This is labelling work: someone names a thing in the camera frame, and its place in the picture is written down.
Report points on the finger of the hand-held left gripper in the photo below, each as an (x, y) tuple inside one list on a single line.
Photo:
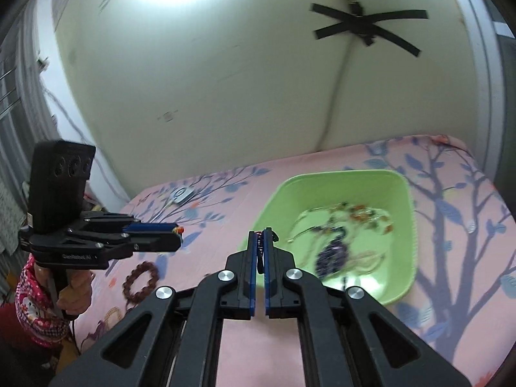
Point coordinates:
[(153, 227), (157, 242)]

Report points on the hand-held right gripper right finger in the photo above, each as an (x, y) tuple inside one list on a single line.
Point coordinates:
[(267, 274)]

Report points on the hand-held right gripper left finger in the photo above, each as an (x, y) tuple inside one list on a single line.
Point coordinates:
[(253, 274)]

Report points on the green plastic basin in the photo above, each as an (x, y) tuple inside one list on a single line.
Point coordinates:
[(314, 185)]

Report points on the person's left hand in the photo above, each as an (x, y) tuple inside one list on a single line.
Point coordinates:
[(76, 296)]

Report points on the pink floral bedsheet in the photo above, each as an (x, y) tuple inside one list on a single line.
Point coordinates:
[(209, 282)]

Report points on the white square charger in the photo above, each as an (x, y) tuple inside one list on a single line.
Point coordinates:
[(183, 194)]

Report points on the grey curtain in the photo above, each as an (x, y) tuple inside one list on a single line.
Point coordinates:
[(24, 137)]

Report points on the black tape strip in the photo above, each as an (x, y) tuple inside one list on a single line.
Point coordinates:
[(403, 15), (395, 40)]

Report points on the white door frame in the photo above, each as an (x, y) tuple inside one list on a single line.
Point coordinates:
[(479, 68)]

